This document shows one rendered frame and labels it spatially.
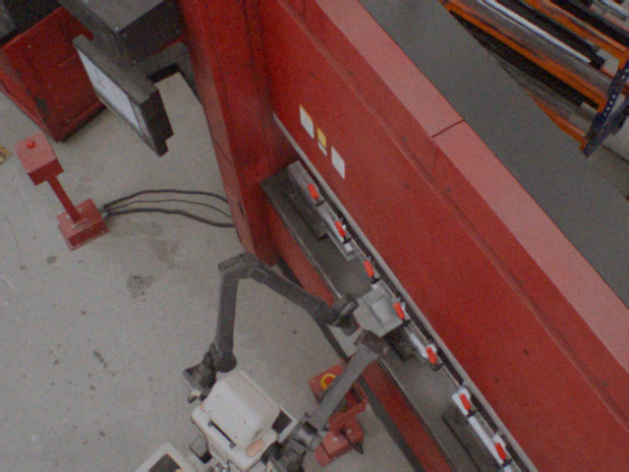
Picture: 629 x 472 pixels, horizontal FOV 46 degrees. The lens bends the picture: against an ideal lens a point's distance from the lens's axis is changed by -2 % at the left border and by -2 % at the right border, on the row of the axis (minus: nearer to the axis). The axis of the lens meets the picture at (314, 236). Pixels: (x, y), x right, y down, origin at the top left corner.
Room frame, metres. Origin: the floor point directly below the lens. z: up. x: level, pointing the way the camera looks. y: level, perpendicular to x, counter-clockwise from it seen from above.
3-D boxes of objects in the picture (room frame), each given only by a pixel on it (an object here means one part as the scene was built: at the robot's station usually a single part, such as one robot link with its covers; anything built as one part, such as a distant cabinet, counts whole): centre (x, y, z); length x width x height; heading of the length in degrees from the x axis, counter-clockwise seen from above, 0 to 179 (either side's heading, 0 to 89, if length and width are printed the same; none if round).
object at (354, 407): (0.87, -0.04, 0.75); 0.20 x 0.16 x 0.18; 25
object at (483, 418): (0.64, -0.56, 1.19); 0.15 x 0.09 x 0.17; 28
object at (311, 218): (1.65, 0.03, 0.89); 0.30 x 0.05 x 0.03; 28
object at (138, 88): (1.96, 0.70, 1.42); 0.45 x 0.12 x 0.36; 40
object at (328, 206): (1.52, -0.10, 1.19); 0.15 x 0.09 x 0.17; 28
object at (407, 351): (1.08, -0.27, 0.89); 0.30 x 0.05 x 0.03; 28
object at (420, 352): (1.10, -0.33, 0.92); 0.39 x 0.06 x 0.10; 28
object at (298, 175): (1.63, -0.04, 0.92); 0.50 x 0.06 x 0.10; 28
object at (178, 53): (2.17, 0.55, 1.17); 0.40 x 0.24 x 0.07; 28
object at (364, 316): (1.08, -0.17, 1.00); 0.26 x 0.18 x 0.01; 118
